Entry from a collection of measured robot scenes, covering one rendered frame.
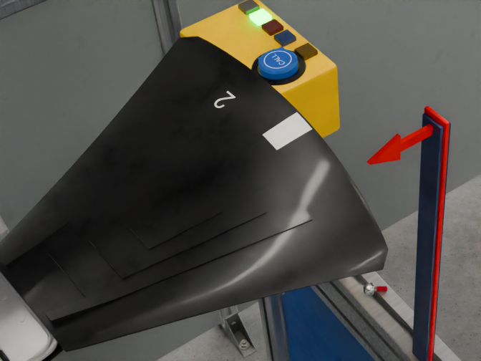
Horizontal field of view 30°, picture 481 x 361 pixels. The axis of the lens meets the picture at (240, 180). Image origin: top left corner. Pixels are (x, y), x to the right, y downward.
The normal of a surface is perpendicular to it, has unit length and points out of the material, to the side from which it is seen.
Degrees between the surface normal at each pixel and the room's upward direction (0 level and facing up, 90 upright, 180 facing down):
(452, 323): 0
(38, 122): 90
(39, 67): 90
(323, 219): 22
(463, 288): 0
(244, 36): 0
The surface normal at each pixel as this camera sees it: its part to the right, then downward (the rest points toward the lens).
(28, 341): -0.15, -0.67
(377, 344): -0.85, 0.44
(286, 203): 0.11, -0.50
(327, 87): 0.52, 0.58
